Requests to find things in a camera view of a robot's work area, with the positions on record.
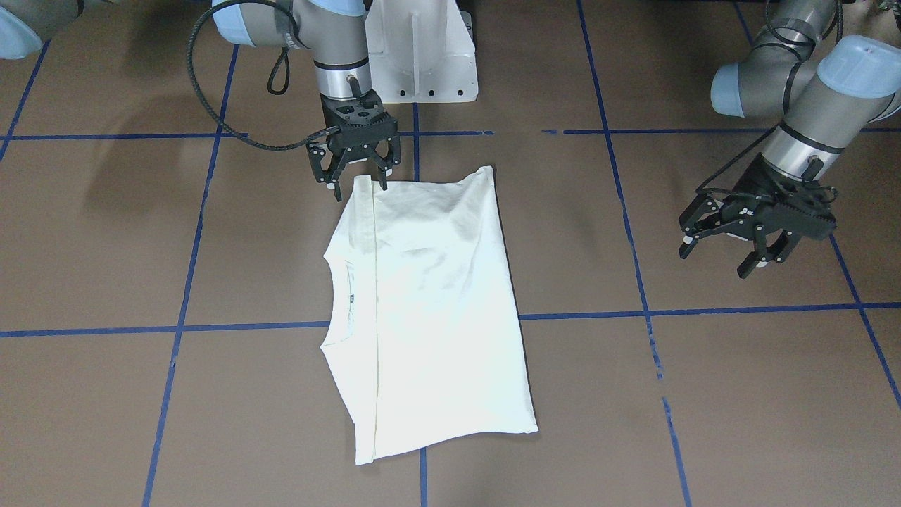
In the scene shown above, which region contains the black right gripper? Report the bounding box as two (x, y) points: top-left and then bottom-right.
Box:
(306, 90), (401, 202)

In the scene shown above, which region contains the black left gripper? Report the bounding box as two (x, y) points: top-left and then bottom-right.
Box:
(679, 155), (837, 279)

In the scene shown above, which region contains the cream long-sleeve cat shirt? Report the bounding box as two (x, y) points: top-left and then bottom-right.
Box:
(320, 166), (538, 465)

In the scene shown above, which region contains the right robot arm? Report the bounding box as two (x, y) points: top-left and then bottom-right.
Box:
(122, 1), (401, 200)

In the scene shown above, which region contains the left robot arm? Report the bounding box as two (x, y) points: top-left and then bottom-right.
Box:
(679, 1), (900, 278)

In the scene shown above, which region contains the brown table mat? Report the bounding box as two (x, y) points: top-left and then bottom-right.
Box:
(1, 1), (900, 506)

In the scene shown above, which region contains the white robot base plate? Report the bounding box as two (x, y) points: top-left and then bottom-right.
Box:
(365, 1), (479, 105)

